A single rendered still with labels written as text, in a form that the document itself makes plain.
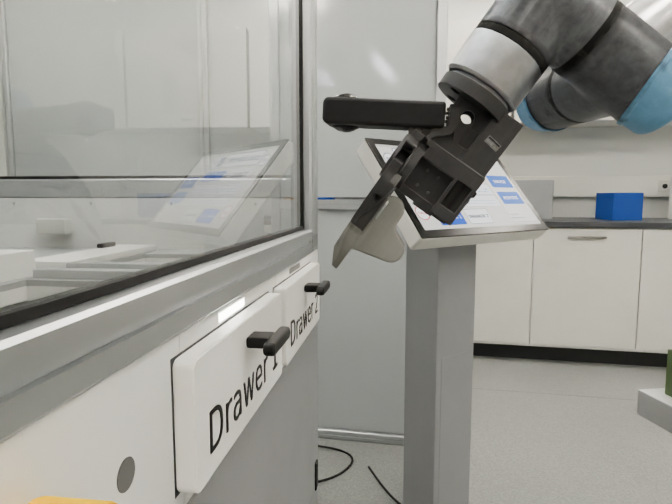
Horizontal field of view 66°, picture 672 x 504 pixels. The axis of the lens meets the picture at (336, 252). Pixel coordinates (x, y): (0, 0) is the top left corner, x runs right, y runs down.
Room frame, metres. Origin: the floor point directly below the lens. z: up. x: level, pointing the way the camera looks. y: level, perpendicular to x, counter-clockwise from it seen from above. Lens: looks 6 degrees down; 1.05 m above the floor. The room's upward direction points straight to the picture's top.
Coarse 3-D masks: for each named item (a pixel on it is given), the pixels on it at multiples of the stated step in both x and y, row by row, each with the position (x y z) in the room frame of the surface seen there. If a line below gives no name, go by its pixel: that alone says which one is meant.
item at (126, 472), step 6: (126, 462) 0.32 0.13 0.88; (132, 462) 0.32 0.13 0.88; (120, 468) 0.31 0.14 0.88; (126, 468) 0.32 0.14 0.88; (132, 468) 0.32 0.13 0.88; (120, 474) 0.31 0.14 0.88; (126, 474) 0.32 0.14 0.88; (132, 474) 0.32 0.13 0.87; (120, 480) 0.31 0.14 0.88; (126, 480) 0.32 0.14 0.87; (132, 480) 0.32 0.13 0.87; (120, 486) 0.31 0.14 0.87; (126, 486) 0.32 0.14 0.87; (120, 492) 0.31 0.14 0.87
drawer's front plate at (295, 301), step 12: (312, 264) 0.95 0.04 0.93; (300, 276) 0.81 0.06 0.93; (312, 276) 0.91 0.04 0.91; (276, 288) 0.70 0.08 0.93; (288, 288) 0.71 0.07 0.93; (300, 288) 0.80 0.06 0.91; (288, 300) 0.71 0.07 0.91; (300, 300) 0.80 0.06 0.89; (312, 300) 0.91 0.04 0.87; (288, 312) 0.71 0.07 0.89; (300, 312) 0.80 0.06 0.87; (312, 312) 0.90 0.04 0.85; (288, 324) 0.71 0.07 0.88; (312, 324) 0.90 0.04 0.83; (300, 336) 0.80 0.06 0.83; (288, 348) 0.71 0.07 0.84; (288, 360) 0.71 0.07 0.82
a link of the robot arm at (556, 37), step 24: (504, 0) 0.47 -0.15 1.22; (528, 0) 0.46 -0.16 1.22; (552, 0) 0.46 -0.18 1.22; (576, 0) 0.45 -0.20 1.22; (600, 0) 0.46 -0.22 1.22; (480, 24) 0.49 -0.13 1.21; (504, 24) 0.46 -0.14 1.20; (528, 24) 0.46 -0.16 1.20; (552, 24) 0.46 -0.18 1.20; (576, 24) 0.46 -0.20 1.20; (600, 24) 0.46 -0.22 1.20; (528, 48) 0.46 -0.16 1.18; (552, 48) 0.47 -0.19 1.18; (576, 48) 0.47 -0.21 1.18
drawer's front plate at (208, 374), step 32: (256, 320) 0.56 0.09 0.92; (192, 352) 0.41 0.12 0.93; (224, 352) 0.45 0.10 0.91; (256, 352) 0.55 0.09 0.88; (192, 384) 0.38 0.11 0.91; (224, 384) 0.45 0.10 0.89; (192, 416) 0.38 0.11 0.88; (224, 416) 0.45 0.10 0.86; (192, 448) 0.38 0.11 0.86; (224, 448) 0.45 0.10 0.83; (192, 480) 0.38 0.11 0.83
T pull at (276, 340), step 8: (280, 328) 0.55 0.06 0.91; (288, 328) 0.55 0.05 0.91; (248, 336) 0.52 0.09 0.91; (256, 336) 0.52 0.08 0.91; (264, 336) 0.52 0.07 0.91; (272, 336) 0.51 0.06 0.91; (280, 336) 0.52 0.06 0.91; (288, 336) 0.55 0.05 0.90; (248, 344) 0.51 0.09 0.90; (256, 344) 0.51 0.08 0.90; (264, 344) 0.49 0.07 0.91; (272, 344) 0.49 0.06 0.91; (280, 344) 0.51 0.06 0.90; (264, 352) 0.49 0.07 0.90; (272, 352) 0.49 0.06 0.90
